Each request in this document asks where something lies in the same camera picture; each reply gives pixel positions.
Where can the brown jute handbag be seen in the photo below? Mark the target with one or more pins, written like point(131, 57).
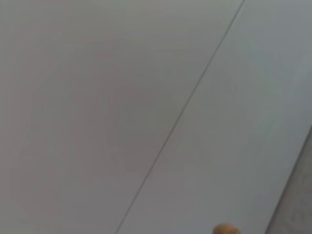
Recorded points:
point(226, 229)

